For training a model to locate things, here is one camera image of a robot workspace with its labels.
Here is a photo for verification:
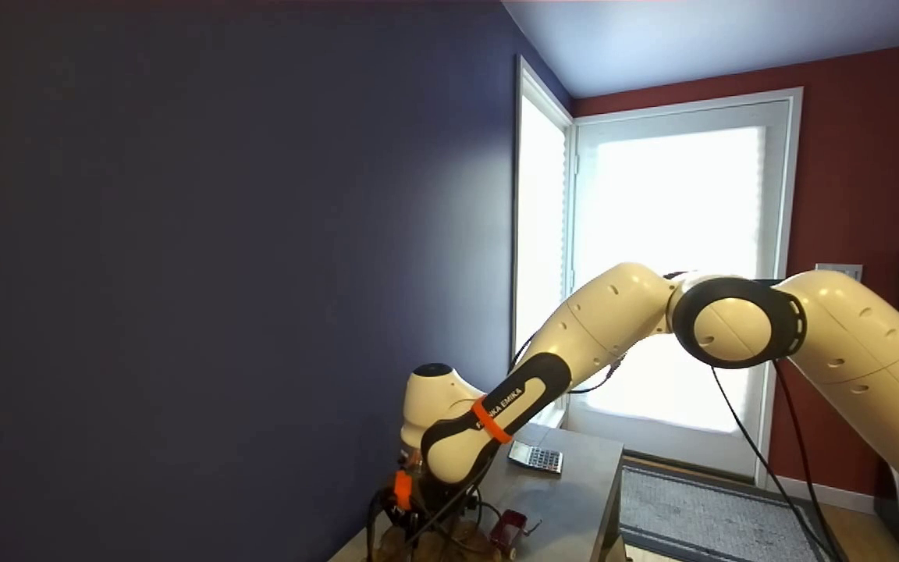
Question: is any white glass door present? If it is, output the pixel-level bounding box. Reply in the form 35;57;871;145
569;87;804;482

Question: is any red toy cart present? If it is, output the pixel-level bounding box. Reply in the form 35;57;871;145
489;509;542;560

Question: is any grey floor mat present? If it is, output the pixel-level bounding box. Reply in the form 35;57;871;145
619;464;834;562

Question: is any grey calculator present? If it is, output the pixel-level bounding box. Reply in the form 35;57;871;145
507;439;564;475

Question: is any white framed window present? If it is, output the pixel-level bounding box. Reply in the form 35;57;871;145
512;56;576;429

